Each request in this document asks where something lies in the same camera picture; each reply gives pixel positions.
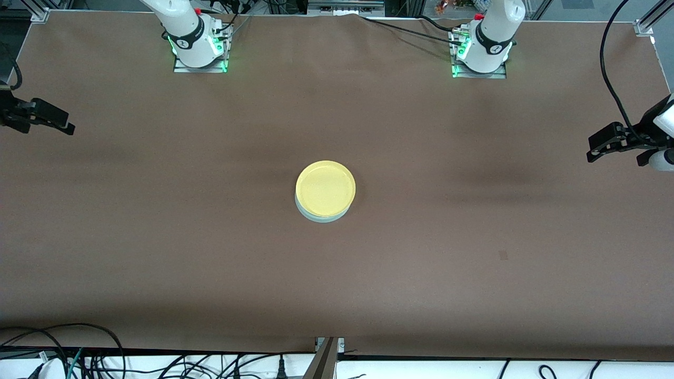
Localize yellow round plate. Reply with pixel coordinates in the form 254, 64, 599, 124
295, 160, 356, 218

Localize pale green round plate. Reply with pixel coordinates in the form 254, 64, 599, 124
294, 192, 352, 224

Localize colourful small objects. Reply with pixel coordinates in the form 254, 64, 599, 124
434, 0, 477, 14

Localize brown table cover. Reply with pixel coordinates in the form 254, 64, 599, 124
0, 11, 674, 364

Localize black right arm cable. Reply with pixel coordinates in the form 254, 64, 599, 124
0, 47, 23, 91

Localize black looping floor cable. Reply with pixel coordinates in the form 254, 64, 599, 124
0, 323, 126, 379

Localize black right base cable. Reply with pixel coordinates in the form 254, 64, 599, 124
213, 0, 254, 37

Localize short black base cable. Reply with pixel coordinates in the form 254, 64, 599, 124
419, 15, 464, 35

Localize green cable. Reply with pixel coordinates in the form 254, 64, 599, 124
66, 347, 86, 379

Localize long black base cable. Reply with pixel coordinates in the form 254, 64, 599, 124
360, 16, 464, 44

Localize aluminium profile rail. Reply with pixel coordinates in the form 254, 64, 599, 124
307, 0, 386, 16

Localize aluminium frame post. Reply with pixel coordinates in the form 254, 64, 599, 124
302, 337, 345, 379

